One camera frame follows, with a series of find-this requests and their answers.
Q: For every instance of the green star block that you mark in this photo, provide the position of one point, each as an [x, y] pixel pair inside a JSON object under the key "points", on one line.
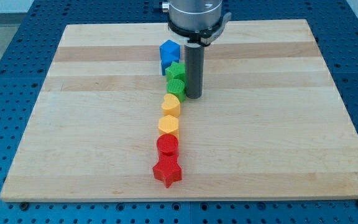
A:
{"points": [[175, 71]]}

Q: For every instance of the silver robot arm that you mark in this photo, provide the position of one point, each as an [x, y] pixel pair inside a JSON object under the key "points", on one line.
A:
{"points": [[193, 14]]}

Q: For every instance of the blue block behind star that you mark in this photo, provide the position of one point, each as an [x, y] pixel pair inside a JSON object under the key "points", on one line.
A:
{"points": [[165, 63]]}

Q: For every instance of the red star block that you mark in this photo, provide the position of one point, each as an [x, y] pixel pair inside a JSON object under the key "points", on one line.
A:
{"points": [[167, 170]]}

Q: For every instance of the yellow heart block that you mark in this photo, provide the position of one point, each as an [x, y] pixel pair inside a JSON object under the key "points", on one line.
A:
{"points": [[171, 105]]}

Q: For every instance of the yellow hexagon block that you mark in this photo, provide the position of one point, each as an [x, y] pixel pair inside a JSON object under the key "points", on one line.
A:
{"points": [[169, 125]]}

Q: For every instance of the green cylinder block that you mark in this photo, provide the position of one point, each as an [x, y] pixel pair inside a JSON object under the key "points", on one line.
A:
{"points": [[177, 88]]}

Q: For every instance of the red cylinder block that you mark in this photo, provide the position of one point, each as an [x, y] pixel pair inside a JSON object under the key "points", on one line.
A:
{"points": [[167, 145]]}

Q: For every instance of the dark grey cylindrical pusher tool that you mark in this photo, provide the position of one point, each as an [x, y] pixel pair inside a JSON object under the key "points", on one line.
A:
{"points": [[194, 61]]}

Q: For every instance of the blue cube block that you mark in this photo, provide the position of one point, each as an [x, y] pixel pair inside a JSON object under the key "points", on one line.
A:
{"points": [[170, 49]]}

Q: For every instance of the light wooden board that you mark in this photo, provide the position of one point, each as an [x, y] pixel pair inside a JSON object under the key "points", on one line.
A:
{"points": [[270, 124]]}

